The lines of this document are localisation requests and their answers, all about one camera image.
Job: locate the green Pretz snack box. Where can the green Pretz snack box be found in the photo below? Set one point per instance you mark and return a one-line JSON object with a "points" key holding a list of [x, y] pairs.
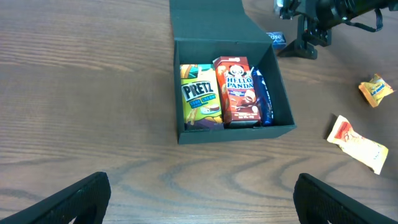
{"points": [[200, 97]]}

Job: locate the black gift box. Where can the black gift box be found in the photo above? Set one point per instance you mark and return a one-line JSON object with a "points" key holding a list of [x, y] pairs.
{"points": [[203, 31]]}

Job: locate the red Hello Panda box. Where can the red Hello Panda box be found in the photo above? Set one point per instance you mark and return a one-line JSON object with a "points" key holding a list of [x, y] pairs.
{"points": [[238, 97]]}

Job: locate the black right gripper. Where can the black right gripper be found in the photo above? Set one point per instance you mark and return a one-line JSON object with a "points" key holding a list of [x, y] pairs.
{"points": [[309, 32]]}

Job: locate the yellow orange candy packet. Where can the yellow orange candy packet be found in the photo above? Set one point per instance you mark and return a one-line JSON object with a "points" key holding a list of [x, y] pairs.
{"points": [[369, 152]]}

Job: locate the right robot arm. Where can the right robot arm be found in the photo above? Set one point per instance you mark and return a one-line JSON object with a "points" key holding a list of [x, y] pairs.
{"points": [[332, 13]]}

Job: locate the small orange snack packet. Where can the small orange snack packet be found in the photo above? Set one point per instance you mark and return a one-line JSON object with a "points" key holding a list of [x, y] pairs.
{"points": [[375, 90]]}

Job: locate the dark blue chocolate bar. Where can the dark blue chocolate bar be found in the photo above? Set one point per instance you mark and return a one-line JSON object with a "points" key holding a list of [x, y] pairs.
{"points": [[263, 100]]}

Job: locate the blue Eclipse mints tin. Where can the blue Eclipse mints tin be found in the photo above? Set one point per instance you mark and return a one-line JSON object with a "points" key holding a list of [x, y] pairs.
{"points": [[279, 41]]}

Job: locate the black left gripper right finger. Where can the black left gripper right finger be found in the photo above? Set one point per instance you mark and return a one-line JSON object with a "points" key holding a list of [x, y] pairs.
{"points": [[317, 202]]}

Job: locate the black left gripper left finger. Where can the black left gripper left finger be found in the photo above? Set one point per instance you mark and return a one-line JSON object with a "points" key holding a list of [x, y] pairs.
{"points": [[83, 202]]}

